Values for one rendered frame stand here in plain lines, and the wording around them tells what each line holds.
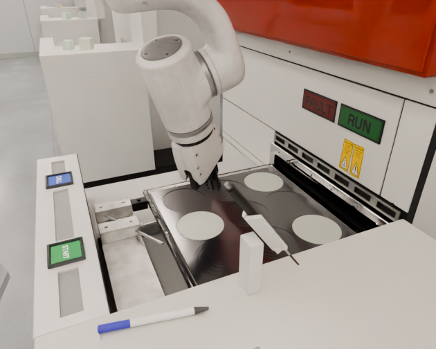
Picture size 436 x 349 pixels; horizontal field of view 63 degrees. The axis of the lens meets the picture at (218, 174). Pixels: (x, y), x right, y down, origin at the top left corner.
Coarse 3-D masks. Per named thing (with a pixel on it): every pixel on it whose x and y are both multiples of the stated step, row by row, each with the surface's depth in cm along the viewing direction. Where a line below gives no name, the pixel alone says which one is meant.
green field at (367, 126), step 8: (344, 112) 74; (352, 112) 72; (344, 120) 74; (352, 120) 72; (360, 120) 70; (368, 120) 68; (376, 120) 66; (352, 128) 72; (360, 128) 70; (368, 128) 69; (376, 128) 67; (368, 136) 69; (376, 136) 67
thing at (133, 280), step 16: (128, 240) 73; (112, 256) 68; (128, 256) 68; (144, 256) 68; (112, 272) 65; (128, 272) 65; (144, 272) 65; (112, 288) 61; (128, 288) 61; (144, 288) 61; (160, 288) 61; (128, 304) 58
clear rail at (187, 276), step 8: (144, 192) 85; (152, 200) 82; (152, 208) 79; (160, 216) 76; (160, 224) 74; (168, 232) 72; (168, 240) 69; (176, 248) 67; (176, 256) 65; (176, 264) 64; (184, 264) 63; (184, 272) 62; (192, 280) 60
